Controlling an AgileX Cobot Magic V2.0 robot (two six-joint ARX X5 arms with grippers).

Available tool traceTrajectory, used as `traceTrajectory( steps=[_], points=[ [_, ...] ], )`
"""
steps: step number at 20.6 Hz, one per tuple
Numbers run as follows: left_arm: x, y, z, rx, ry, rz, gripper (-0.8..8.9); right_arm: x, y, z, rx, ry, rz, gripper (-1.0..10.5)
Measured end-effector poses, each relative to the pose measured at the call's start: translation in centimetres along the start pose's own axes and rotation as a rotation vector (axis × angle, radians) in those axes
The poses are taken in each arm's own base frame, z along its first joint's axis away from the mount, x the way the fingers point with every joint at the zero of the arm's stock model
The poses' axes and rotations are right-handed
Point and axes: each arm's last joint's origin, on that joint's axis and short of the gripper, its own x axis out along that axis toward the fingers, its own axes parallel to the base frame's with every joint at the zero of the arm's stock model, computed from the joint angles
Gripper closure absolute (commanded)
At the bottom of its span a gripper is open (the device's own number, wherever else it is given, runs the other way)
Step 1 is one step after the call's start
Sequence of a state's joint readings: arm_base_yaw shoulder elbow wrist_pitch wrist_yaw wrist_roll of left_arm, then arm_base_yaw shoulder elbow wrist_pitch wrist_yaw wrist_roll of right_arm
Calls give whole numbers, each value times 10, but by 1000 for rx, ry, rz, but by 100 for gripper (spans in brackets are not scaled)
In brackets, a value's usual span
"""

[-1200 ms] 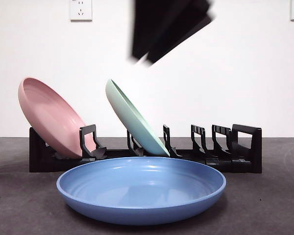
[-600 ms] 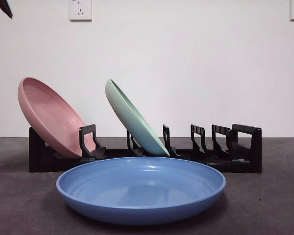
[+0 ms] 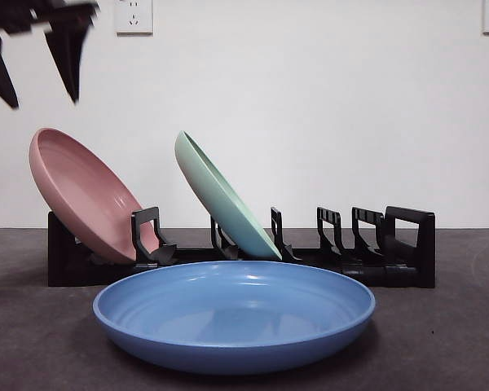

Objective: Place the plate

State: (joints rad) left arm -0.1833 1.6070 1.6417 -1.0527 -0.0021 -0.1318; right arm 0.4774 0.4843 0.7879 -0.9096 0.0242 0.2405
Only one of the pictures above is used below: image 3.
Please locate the pink round plate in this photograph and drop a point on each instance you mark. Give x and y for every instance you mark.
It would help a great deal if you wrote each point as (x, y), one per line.
(85, 187)

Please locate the green round plate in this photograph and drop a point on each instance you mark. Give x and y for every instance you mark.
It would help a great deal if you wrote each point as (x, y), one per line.
(220, 195)

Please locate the blue round plate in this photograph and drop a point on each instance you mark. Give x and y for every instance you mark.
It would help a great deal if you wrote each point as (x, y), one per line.
(228, 326)

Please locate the black plastic dish rack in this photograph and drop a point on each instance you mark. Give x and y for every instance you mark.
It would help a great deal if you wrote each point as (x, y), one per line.
(411, 244)

